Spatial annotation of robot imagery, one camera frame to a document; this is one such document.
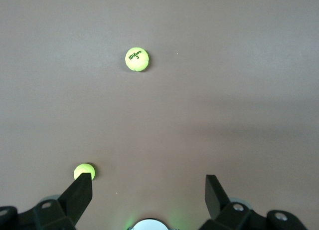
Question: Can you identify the brown table cloth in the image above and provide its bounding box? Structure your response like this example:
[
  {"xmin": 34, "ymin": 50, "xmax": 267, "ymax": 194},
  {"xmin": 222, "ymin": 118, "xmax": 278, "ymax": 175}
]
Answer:
[{"xmin": 0, "ymin": 0, "xmax": 319, "ymax": 230}]

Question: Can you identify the yellow Wilson 3 tennis ball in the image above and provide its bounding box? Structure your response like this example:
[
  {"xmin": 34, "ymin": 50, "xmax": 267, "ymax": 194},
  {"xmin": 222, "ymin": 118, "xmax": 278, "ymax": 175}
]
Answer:
[{"xmin": 124, "ymin": 46, "xmax": 150, "ymax": 72}]

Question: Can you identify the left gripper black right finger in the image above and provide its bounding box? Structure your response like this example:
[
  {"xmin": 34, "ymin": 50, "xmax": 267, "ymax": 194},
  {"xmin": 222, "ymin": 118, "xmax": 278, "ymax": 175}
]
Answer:
[{"xmin": 199, "ymin": 174, "xmax": 269, "ymax": 230}]

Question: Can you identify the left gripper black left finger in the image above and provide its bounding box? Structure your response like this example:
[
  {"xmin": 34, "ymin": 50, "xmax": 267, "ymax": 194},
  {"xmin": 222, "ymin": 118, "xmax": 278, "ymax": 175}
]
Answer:
[{"xmin": 32, "ymin": 172, "xmax": 93, "ymax": 230}]

